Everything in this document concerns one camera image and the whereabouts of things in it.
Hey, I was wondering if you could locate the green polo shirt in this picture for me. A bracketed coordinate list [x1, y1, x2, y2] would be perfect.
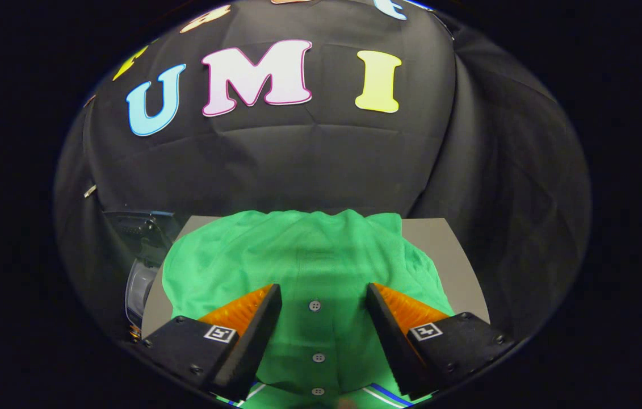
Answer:
[162, 209, 455, 409]

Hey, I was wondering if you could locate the grey box with buttons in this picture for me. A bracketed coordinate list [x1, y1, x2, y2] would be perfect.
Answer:
[142, 215, 490, 339]

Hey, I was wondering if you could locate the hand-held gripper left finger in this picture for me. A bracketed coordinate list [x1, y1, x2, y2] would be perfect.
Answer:
[140, 283, 283, 403]

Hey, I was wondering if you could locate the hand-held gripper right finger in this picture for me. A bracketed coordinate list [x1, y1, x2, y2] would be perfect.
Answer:
[365, 282, 517, 401]

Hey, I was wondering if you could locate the black backdrop cloth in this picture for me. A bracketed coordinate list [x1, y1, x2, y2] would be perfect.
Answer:
[54, 0, 591, 341]

